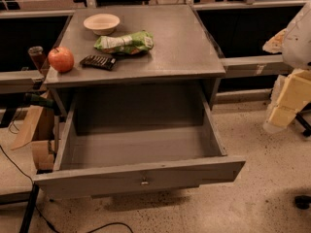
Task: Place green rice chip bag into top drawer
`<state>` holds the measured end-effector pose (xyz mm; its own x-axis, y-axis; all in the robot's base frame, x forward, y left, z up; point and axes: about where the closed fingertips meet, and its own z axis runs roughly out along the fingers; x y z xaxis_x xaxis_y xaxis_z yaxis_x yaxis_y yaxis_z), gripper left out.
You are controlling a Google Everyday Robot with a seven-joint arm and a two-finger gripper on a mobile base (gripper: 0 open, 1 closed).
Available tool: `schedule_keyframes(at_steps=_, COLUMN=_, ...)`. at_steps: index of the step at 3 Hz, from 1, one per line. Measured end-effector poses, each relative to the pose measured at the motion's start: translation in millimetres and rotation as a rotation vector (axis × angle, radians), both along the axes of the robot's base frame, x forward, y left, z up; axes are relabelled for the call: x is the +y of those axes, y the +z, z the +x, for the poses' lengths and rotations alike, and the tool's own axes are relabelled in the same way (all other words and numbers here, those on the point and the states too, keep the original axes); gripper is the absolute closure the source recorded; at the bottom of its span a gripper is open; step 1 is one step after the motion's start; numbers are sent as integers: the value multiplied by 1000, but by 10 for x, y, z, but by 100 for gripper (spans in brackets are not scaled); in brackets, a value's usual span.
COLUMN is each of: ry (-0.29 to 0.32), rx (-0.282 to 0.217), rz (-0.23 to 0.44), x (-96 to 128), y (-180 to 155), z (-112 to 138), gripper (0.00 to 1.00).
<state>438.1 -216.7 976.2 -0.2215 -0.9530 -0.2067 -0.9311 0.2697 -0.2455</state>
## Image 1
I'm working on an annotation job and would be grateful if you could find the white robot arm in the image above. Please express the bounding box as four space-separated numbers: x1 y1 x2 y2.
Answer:
262 2 311 133

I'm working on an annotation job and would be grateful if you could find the beige bowl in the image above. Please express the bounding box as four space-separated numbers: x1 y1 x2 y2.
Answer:
84 14 121 36

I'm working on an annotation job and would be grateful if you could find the red apple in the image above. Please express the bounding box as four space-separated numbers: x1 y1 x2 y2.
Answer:
48 47 74 73

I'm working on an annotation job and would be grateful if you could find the dark chocolate bar wrapper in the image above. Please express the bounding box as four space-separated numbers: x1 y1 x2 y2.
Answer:
80 55 117 71

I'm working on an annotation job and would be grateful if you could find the grey open top drawer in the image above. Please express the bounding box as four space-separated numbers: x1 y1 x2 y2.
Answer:
35 90 245 199

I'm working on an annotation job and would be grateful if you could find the grey left bench rail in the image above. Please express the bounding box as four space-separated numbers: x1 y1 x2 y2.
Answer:
0 10 74 94

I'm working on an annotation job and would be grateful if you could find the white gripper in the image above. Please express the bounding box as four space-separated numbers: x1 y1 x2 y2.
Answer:
262 29 311 134

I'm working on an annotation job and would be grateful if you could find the green rice chip bag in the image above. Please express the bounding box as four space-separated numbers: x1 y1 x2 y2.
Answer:
94 31 154 55

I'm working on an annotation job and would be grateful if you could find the black floor cable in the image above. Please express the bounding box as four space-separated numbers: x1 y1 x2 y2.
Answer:
0 144 134 233

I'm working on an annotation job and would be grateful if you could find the black chair base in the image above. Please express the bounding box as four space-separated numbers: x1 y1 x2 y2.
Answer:
295 104 311 137

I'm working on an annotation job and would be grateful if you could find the brown glass cup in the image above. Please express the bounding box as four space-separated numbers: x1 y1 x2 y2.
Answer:
28 46 46 71

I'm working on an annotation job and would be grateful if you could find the black stand leg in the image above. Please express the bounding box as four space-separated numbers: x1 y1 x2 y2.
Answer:
18 184 39 233

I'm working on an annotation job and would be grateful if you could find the green bottle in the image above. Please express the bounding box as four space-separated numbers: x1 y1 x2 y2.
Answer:
24 93 54 108

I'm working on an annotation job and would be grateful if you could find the grey cabinet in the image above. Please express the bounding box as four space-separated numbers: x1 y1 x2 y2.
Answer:
45 5 225 124

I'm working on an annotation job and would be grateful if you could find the metal drawer knob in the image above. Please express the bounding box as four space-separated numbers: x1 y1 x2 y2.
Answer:
141 178 150 186

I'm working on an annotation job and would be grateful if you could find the cardboard box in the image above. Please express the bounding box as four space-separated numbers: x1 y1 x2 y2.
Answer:
11 105 55 171

